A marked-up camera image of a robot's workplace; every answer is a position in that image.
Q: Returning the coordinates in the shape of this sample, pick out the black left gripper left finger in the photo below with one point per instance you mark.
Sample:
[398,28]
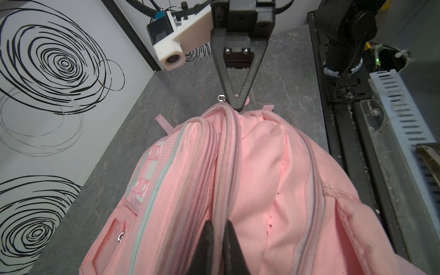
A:
[202,260]

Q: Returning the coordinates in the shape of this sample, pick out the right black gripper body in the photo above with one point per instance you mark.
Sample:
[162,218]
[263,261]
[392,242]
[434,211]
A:
[253,17]

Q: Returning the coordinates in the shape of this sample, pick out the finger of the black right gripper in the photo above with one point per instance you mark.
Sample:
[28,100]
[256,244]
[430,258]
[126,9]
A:
[232,50]

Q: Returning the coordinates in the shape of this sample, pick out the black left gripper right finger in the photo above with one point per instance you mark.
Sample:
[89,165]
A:
[233,259]

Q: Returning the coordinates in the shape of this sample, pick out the pink student backpack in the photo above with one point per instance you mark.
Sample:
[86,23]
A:
[294,209]

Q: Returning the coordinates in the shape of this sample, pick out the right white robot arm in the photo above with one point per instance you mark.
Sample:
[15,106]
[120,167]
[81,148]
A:
[348,25]

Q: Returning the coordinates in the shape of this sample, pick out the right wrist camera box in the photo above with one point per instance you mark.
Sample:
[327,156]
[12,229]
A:
[172,42]

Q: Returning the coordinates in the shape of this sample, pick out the black corner frame post left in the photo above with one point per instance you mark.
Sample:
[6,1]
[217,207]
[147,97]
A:
[130,32]

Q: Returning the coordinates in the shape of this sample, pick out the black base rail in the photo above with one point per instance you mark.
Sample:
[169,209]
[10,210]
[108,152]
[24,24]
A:
[350,144]

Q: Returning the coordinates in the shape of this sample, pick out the white slotted cable duct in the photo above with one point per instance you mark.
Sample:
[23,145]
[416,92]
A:
[410,130]

